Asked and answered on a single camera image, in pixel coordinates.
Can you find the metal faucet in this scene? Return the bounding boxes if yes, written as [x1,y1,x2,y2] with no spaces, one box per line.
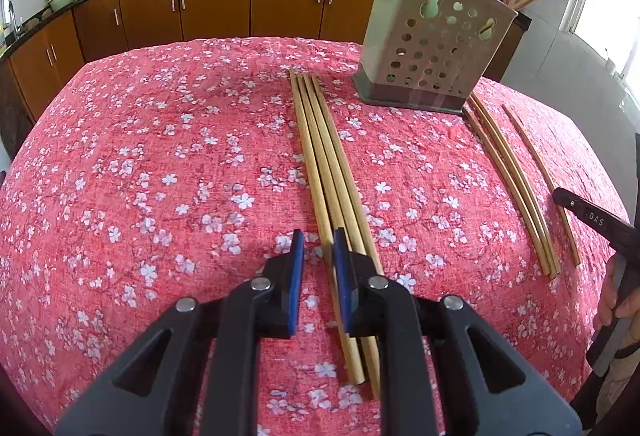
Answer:
[5,0,23,39]

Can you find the person's right hand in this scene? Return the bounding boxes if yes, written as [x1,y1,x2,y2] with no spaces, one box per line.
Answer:
[594,256,640,331]

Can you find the window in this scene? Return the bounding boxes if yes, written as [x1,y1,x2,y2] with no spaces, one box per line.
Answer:
[570,0,640,81]

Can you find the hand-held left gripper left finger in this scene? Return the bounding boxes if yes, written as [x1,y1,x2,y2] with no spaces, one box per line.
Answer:
[55,230,305,436]

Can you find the person's beige trousers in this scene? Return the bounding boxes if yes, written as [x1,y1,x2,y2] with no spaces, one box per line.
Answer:
[597,356,640,436]

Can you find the wooden kitchen base cabinets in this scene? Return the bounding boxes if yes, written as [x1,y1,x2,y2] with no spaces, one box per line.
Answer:
[0,0,531,127]

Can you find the red floral tablecloth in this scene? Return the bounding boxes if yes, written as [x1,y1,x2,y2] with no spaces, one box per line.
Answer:
[0,36,636,436]

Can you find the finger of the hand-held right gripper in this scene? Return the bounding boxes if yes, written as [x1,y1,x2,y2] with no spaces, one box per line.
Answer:
[552,188,640,249]

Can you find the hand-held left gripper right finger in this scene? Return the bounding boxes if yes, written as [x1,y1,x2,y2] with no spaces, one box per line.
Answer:
[332,228,583,436]

